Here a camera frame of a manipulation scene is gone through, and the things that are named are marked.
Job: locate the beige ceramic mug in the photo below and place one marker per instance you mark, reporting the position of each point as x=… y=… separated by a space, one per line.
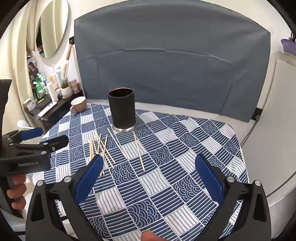
x=78 y=105

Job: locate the green bottle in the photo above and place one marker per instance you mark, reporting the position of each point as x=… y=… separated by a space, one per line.
x=38 y=85

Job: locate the white potted plant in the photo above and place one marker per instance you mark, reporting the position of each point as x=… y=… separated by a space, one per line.
x=66 y=91

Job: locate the pink patterned cup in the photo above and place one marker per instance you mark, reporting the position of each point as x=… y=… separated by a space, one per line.
x=74 y=87

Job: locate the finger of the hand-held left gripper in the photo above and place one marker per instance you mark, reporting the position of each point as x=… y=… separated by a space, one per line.
x=31 y=133
x=55 y=142

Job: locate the person's right hand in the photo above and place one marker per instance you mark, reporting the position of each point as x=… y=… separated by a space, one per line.
x=151 y=236

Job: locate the white paper towel roll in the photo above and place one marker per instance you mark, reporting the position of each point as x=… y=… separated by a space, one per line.
x=52 y=92

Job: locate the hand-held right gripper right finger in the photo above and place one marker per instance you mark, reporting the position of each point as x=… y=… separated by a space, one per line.
x=208 y=178

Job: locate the blue patterned tablecloth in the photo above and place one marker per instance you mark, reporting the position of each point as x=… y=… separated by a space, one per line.
x=161 y=173

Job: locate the white remote control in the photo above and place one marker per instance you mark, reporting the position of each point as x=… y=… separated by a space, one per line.
x=46 y=110

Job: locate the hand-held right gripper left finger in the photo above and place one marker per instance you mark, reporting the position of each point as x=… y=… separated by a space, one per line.
x=90 y=178

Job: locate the round wall mirror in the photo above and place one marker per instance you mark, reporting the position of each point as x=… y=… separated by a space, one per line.
x=55 y=27

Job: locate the white panel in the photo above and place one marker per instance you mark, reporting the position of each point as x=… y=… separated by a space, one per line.
x=284 y=104

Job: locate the black side table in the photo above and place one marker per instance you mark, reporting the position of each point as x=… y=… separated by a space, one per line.
x=53 y=113

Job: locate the black cylindrical utensil holder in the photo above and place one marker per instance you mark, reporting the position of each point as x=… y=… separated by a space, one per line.
x=121 y=111

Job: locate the purple plastic basket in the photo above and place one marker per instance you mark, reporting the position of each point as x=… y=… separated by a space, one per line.
x=288 y=46

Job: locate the person's left hand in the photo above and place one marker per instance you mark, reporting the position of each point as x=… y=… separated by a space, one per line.
x=16 y=190

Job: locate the white paper cup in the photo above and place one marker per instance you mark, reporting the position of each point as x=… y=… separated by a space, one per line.
x=27 y=102

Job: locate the grey backdrop cloth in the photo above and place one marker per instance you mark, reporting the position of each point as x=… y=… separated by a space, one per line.
x=166 y=58

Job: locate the pile of wooden chopsticks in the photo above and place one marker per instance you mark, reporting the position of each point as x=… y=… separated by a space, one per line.
x=101 y=150

